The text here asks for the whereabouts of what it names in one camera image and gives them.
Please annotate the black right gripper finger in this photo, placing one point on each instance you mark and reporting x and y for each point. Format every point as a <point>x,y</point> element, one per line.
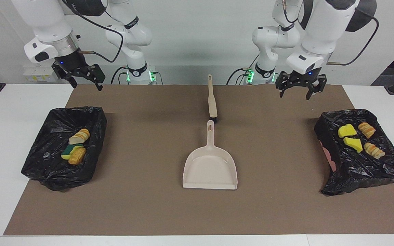
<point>65,74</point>
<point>96,76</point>

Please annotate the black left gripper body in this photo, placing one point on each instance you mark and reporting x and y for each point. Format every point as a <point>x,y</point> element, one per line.
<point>304,76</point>

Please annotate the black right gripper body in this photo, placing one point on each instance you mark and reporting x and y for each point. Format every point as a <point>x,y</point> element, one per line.
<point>73,63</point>

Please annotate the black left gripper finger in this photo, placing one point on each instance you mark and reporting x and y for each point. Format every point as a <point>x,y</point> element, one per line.
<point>281,83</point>
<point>316,85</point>

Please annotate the thick yellow sponge piece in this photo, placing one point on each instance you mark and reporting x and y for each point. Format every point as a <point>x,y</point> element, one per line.
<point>346,131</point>

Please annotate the pale bread chunk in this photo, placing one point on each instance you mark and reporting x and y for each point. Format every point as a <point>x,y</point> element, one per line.
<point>79,137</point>

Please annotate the striped croissant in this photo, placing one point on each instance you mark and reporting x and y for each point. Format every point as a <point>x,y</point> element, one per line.
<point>367,130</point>
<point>374,150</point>

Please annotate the yellow sponge wedge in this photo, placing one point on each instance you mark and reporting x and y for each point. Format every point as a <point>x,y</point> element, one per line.
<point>353,143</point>

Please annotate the beige hand brush black bristles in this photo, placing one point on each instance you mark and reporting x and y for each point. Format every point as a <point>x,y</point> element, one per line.
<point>212,102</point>

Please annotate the yellow sponge piece green backing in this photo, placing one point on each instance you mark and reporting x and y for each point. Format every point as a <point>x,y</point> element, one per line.
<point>67,152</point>

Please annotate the brown corn cob bread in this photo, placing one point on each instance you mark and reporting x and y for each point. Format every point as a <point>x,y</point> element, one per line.
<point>77,156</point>

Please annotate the beige plastic dustpan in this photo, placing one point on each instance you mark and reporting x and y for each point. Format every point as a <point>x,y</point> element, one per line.
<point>210,171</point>

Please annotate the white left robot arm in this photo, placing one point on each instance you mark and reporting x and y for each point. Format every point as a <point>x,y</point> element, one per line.
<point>323,24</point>

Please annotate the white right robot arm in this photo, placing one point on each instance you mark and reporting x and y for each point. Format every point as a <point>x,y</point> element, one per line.
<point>46,20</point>

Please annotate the pink plastic bin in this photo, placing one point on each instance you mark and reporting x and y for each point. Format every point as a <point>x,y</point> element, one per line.
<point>328,157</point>

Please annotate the black trash bag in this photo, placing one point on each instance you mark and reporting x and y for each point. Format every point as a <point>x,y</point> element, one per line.
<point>46,171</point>
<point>361,171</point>

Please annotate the brown paper table mat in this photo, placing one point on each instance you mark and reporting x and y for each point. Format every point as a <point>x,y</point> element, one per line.
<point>132,205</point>

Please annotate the white wall socket box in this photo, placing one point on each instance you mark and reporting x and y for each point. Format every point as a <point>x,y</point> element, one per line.
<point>36,76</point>

